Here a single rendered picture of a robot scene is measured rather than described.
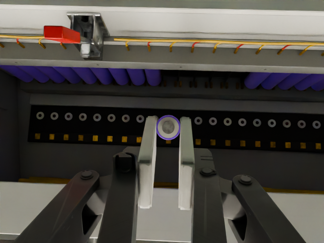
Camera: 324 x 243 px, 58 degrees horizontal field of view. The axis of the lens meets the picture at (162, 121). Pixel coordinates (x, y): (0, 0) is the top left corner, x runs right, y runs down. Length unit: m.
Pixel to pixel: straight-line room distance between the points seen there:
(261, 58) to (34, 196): 0.24
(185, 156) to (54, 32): 0.11
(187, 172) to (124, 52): 0.17
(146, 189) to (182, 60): 0.16
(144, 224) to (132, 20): 0.18
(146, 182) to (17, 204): 0.17
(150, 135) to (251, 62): 0.15
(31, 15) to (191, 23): 0.14
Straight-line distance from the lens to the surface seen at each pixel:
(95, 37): 0.25
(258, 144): 0.42
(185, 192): 0.16
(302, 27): 0.29
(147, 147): 0.17
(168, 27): 0.27
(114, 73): 0.33
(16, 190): 0.30
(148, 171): 0.15
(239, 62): 0.29
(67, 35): 0.20
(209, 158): 0.17
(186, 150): 0.16
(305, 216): 0.29
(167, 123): 0.21
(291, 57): 0.31
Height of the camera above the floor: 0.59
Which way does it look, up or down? 8 degrees up
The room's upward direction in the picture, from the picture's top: 178 degrees counter-clockwise
